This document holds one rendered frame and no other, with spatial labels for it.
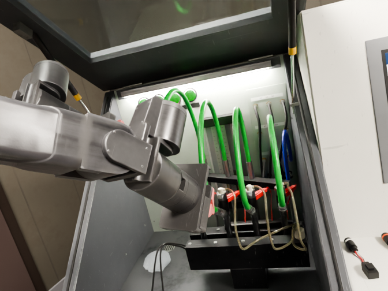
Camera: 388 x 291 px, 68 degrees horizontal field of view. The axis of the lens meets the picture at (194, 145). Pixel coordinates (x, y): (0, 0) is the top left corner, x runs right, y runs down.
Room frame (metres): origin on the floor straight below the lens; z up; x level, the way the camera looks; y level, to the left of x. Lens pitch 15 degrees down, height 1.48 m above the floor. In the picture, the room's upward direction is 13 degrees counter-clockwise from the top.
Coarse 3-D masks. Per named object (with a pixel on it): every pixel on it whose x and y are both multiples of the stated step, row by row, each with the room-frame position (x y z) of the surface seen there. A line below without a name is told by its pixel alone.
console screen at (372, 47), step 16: (368, 48) 0.70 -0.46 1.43; (384, 48) 0.69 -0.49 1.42; (368, 64) 0.69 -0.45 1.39; (384, 64) 0.68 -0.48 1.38; (384, 80) 0.67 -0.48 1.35; (384, 96) 0.67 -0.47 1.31; (384, 112) 0.66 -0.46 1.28; (384, 128) 0.65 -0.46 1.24; (384, 144) 0.64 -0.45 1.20; (384, 160) 0.64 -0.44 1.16; (384, 176) 0.63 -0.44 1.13
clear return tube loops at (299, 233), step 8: (288, 184) 0.70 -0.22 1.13; (232, 192) 0.73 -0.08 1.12; (264, 192) 0.70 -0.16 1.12; (264, 200) 0.67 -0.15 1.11; (296, 216) 0.60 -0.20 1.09; (296, 224) 0.59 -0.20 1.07; (272, 232) 0.67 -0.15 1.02; (296, 232) 0.66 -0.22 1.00; (256, 240) 0.65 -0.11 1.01; (272, 240) 0.61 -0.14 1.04; (240, 248) 0.63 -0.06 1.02; (280, 248) 0.61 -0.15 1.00; (304, 248) 0.58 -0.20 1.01
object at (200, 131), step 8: (208, 104) 0.81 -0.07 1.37; (200, 112) 0.71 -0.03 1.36; (200, 120) 0.68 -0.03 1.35; (216, 120) 0.87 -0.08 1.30; (200, 128) 0.66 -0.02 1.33; (216, 128) 0.88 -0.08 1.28; (200, 136) 0.64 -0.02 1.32; (200, 144) 0.63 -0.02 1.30; (200, 152) 0.62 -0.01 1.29; (224, 152) 0.89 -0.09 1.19; (200, 160) 0.61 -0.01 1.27; (224, 160) 0.90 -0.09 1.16; (224, 168) 0.90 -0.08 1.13; (216, 208) 0.62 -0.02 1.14
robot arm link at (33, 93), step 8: (40, 80) 0.46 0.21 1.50; (32, 88) 0.46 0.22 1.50; (40, 88) 0.47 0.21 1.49; (48, 88) 0.47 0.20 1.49; (24, 96) 0.44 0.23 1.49; (32, 96) 0.44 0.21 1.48; (40, 96) 0.43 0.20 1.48; (48, 96) 0.44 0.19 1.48; (56, 96) 0.48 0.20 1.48; (40, 104) 0.42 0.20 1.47; (48, 104) 0.43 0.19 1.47; (56, 104) 0.44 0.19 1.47; (64, 104) 0.46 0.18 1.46
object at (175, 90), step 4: (172, 88) 0.79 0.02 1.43; (176, 88) 0.81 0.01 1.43; (168, 92) 0.75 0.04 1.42; (172, 92) 0.76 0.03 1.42; (176, 92) 0.82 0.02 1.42; (180, 92) 0.84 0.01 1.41; (168, 96) 0.73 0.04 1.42; (184, 96) 0.87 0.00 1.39; (184, 100) 0.89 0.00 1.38; (188, 100) 0.90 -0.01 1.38; (188, 104) 0.90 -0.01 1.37; (188, 108) 0.91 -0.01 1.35; (192, 112) 0.92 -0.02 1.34; (192, 116) 0.93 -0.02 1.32; (192, 120) 0.94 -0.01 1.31; (196, 124) 0.94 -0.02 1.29; (196, 128) 0.94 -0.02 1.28; (196, 132) 0.95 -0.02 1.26; (196, 136) 0.95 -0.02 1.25; (204, 156) 0.96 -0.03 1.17
